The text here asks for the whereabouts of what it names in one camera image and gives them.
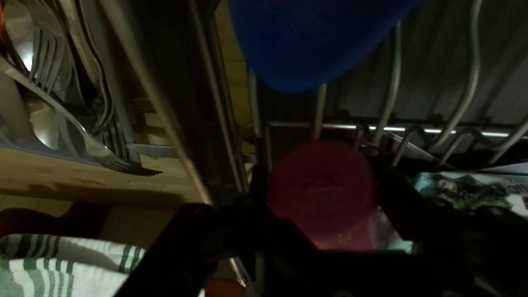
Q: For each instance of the gray dish rack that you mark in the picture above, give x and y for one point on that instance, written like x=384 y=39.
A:
x=439 y=67

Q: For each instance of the blue plastic dish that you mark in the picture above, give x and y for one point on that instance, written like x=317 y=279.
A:
x=313 y=39

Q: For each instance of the metal spoon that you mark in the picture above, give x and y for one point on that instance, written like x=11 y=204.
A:
x=43 y=126

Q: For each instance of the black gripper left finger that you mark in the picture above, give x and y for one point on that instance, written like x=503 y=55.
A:
x=264 y=225

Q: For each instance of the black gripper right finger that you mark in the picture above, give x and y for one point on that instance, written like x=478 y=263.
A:
x=439 y=232

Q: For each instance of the gray cutlery tray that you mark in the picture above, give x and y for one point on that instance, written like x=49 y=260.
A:
x=109 y=72

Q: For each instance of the pink plastic cup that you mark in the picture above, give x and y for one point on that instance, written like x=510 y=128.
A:
x=322 y=192

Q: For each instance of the green printed packet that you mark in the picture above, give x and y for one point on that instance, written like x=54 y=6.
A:
x=472 y=190

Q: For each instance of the metal fork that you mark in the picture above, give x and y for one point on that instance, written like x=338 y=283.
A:
x=82 y=138

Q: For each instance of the green striped white towel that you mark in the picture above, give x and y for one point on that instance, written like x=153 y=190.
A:
x=54 y=270

